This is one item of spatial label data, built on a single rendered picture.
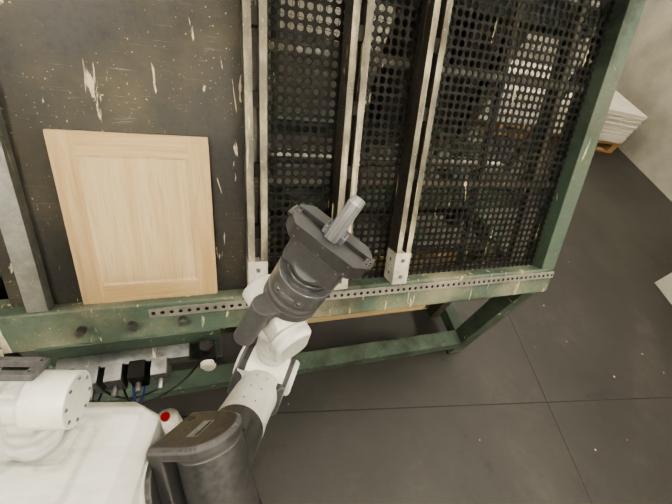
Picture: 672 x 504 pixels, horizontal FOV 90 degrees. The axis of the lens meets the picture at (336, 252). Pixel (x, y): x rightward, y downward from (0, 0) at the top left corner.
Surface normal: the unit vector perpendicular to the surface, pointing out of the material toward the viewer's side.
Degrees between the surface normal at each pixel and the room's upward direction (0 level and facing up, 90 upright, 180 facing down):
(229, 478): 38
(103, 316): 60
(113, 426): 23
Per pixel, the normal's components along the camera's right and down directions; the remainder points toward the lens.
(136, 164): 0.31, 0.37
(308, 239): -0.40, 0.48
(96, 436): 0.18, -0.87
